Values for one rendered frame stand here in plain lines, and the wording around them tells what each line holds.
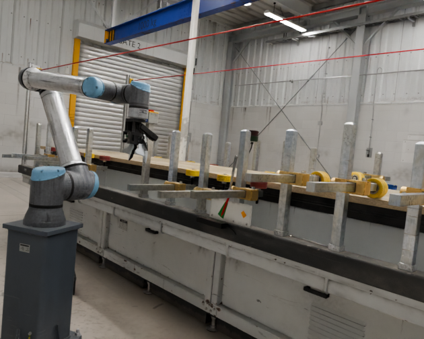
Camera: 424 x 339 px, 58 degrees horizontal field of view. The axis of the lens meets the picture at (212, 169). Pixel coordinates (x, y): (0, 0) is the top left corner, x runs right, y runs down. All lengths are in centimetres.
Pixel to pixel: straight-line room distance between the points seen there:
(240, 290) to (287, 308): 30
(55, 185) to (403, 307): 151
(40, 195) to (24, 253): 27
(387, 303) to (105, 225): 224
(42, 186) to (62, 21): 823
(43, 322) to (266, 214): 115
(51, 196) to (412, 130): 804
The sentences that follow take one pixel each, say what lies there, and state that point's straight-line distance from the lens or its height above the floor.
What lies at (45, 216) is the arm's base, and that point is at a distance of 194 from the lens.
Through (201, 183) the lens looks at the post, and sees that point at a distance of 194.
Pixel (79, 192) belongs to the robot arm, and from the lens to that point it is 202.
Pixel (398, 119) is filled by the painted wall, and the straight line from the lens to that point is 924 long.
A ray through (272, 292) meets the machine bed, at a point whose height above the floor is 35.
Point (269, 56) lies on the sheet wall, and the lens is 1167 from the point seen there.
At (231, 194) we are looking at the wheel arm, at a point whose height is 85.
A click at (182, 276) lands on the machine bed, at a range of 250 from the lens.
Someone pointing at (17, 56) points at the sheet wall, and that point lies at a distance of 950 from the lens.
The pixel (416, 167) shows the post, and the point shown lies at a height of 104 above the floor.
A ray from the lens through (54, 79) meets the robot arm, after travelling 200.
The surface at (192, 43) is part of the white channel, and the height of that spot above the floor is 198.
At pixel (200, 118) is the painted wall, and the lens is 1178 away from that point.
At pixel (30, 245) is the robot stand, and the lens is 194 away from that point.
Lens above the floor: 103
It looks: 3 degrees down
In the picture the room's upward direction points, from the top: 5 degrees clockwise
